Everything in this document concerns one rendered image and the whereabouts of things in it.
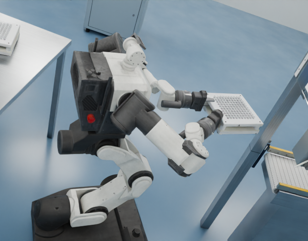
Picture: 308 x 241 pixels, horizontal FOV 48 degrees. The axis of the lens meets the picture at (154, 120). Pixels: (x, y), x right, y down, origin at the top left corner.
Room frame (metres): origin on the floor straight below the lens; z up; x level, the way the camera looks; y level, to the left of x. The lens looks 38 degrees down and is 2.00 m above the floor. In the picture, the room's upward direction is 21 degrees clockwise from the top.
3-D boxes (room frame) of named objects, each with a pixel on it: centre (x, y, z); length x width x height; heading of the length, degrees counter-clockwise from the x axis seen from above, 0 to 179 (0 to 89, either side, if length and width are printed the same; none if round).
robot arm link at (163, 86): (1.47, 0.01, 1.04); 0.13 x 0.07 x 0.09; 50
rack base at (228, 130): (1.56, -0.36, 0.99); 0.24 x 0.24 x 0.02; 32
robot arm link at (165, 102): (1.45, -0.04, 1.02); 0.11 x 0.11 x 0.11; 24
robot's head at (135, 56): (1.22, 0.17, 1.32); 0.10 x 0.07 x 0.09; 32
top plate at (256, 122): (1.56, -0.36, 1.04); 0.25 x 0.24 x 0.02; 32
